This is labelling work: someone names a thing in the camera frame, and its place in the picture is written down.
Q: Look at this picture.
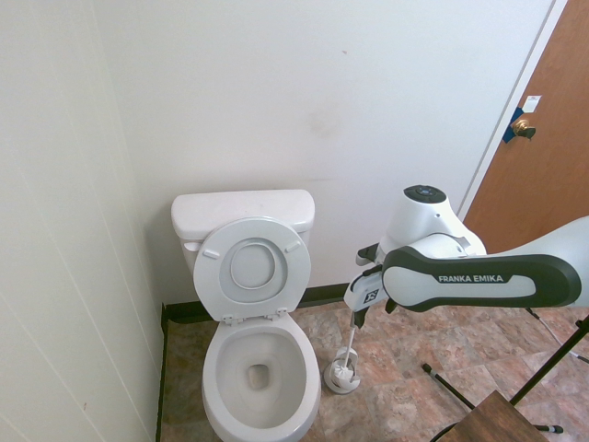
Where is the white door frame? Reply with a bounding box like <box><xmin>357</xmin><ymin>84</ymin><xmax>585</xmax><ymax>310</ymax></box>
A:
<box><xmin>452</xmin><ymin>0</ymin><xmax>572</xmax><ymax>218</ymax></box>

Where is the black camera tripod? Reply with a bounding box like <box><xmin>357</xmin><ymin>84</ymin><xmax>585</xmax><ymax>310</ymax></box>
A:
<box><xmin>422</xmin><ymin>314</ymin><xmax>589</xmax><ymax>436</ymax></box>

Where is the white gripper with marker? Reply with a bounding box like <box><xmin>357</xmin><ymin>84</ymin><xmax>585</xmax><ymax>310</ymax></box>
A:
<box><xmin>343</xmin><ymin>264</ymin><xmax>398</xmax><ymax>330</ymax></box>

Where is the white toilet tank lid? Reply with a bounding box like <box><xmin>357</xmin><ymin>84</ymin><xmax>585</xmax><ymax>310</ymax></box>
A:
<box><xmin>170</xmin><ymin>189</ymin><xmax>318</xmax><ymax>235</ymax></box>

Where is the white toilet tank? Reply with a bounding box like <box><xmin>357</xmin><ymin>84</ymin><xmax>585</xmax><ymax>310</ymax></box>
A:
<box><xmin>177</xmin><ymin>224</ymin><xmax>315</xmax><ymax>280</ymax></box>

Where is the brass door knob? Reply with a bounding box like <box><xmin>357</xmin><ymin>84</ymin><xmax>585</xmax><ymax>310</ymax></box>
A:
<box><xmin>512</xmin><ymin>118</ymin><xmax>537</xmax><ymax>141</ymax></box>

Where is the white toilet brush holder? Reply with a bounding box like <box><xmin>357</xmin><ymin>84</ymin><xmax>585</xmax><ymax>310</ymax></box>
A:
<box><xmin>325</xmin><ymin>348</ymin><xmax>363</xmax><ymax>396</ymax></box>

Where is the blue tape strip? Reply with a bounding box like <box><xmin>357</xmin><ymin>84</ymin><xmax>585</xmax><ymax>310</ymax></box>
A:
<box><xmin>502</xmin><ymin>106</ymin><xmax>528</xmax><ymax>145</ymax></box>

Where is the dark wooden table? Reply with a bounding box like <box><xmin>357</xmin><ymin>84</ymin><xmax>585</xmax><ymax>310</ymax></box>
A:
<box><xmin>452</xmin><ymin>390</ymin><xmax>554</xmax><ymax>442</ymax></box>

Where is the white cable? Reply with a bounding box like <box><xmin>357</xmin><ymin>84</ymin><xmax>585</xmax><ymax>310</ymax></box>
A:
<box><xmin>527</xmin><ymin>307</ymin><xmax>589</xmax><ymax>366</ymax></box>

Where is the white toilet brush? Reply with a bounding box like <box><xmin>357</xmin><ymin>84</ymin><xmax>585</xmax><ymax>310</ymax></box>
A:
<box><xmin>329</xmin><ymin>310</ymin><xmax>361</xmax><ymax>387</ymax></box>

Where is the white toilet bowl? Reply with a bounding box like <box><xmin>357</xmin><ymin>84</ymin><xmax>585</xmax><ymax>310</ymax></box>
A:
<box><xmin>201</xmin><ymin>312</ymin><xmax>322</xmax><ymax>442</ymax></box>

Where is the brown wooden door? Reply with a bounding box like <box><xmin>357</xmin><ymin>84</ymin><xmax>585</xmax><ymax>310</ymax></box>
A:
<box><xmin>462</xmin><ymin>0</ymin><xmax>589</xmax><ymax>260</ymax></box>

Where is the white toilet seat lid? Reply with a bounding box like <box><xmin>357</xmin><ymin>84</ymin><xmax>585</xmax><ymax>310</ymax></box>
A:
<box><xmin>192</xmin><ymin>216</ymin><xmax>313</xmax><ymax>324</ymax></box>

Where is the black baseboard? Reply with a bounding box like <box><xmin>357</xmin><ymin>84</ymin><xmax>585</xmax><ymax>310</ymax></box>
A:
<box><xmin>160</xmin><ymin>283</ymin><xmax>352</xmax><ymax>324</ymax></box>
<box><xmin>154</xmin><ymin>302</ymin><xmax>170</xmax><ymax>442</ymax></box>

